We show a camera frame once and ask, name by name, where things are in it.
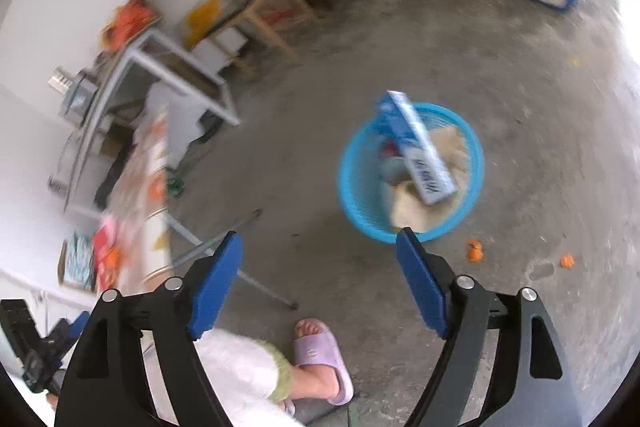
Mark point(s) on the pink plastic bag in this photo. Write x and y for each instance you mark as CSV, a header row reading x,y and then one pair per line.
x,y
107,227

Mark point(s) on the small red item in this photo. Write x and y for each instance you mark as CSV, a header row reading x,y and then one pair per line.
x,y
389,149

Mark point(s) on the orange red plastic bag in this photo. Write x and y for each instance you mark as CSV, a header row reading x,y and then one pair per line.
x,y
132,19

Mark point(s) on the white metal table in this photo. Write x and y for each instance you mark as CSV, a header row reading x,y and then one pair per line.
x,y
230,107

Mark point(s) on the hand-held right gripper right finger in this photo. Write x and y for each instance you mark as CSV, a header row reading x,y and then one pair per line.
x,y
425,287

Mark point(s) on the beige crumpled paper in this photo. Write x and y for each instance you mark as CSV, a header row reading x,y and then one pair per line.
x,y
415,212

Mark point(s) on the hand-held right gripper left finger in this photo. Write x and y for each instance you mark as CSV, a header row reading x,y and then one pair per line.
x,y
215,287

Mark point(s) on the orange peel piece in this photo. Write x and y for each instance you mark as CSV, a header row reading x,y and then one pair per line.
x,y
566,262
474,252

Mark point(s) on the person's leg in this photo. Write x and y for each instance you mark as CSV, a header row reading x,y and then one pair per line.
x,y
235,367

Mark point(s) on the purple slipper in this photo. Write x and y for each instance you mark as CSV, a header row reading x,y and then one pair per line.
x,y
320,347

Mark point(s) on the blue and white carton box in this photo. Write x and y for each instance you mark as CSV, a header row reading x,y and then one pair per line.
x,y
420,157

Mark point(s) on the floral cushion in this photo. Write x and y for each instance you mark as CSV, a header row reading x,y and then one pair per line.
x,y
80,262

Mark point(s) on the patterned tablecloth table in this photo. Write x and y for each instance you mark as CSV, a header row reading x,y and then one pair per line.
x,y
150,232

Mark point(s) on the white foam sheet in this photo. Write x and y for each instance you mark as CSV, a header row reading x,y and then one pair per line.
x,y
175,122

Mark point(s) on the yellow plastic bag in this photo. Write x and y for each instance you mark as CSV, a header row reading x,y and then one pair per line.
x,y
205,19

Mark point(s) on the blue mesh basket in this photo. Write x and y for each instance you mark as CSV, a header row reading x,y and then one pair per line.
x,y
357,202

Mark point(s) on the metal folding table legs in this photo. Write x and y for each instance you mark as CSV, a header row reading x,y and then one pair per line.
x,y
260,289

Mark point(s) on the small green object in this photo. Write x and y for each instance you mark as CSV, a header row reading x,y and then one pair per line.
x,y
176,187

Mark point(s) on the light wooden stand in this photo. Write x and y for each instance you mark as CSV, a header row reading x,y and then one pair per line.
x,y
270,32

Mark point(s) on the dark cloth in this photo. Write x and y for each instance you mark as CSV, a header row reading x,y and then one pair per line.
x,y
115,177

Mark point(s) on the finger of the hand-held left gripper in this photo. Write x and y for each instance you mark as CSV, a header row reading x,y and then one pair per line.
x,y
67,332

